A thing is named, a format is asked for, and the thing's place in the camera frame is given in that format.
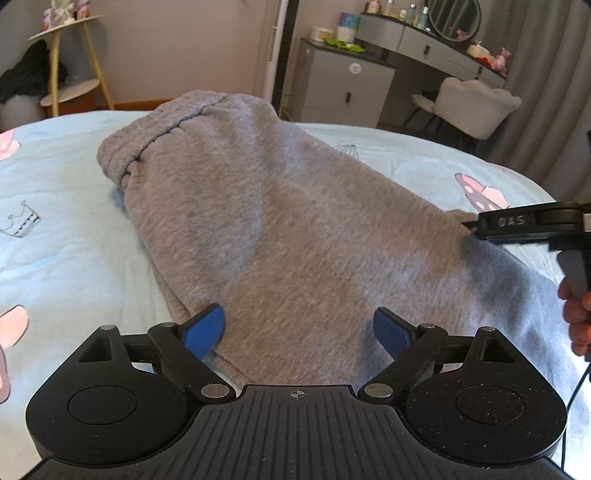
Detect white shell-back chair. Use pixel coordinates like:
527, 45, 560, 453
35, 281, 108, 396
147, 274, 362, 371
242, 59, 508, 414
410, 76, 523, 140

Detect light blue printed bedsheet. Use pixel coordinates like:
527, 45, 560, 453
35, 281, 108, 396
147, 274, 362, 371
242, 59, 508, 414
0, 108, 591, 480

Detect person's right hand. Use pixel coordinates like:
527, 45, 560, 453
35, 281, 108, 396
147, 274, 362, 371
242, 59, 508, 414
557, 277, 591, 357

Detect grey nightstand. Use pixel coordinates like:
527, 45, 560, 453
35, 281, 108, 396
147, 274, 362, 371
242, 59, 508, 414
291, 37, 398, 129

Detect grey vanity desk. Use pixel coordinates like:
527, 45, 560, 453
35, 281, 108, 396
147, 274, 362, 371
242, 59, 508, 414
355, 11, 509, 131

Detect pink plush toy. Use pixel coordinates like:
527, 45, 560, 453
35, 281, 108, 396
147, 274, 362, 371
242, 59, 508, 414
489, 47, 513, 78

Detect green leafy item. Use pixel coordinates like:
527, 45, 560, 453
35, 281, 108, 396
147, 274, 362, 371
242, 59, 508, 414
322, 37, 366, 53

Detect round black-framed mirror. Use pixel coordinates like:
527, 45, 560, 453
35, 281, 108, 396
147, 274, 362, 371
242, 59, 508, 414
427, 0, 483, 41

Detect white box with red items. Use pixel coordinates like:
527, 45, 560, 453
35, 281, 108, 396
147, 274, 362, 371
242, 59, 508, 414
466, 41, 493, 64

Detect black cable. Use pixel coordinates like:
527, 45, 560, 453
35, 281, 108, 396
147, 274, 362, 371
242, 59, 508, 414
560, 364, 591, 468

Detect white tower fan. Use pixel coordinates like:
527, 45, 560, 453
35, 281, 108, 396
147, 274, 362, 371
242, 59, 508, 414
262, 0, 302, 112

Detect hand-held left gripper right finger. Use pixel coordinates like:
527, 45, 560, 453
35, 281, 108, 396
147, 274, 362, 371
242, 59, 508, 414
358, 306, 515, 404

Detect grey pants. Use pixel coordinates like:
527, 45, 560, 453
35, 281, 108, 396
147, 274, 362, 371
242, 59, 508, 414
96, 89, 583, 402

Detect grey curtain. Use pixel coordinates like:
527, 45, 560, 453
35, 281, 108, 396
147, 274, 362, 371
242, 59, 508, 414
479, 0, 591, 206

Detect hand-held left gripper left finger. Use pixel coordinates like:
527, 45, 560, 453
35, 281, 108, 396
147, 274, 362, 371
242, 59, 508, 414
76, 304, 237, 404

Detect blue white canister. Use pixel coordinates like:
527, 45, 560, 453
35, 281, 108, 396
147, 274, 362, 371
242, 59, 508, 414
336, 12, 361, 42

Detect yellow round side table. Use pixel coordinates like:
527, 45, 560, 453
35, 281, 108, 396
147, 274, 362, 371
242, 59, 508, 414
27, 14, 116, 117

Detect white bouquet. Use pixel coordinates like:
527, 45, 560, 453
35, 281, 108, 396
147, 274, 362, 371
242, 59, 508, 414
48, 0, 77, 24

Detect dark clothing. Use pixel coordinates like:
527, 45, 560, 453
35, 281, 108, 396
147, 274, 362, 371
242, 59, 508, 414
0, 39, 70, 104

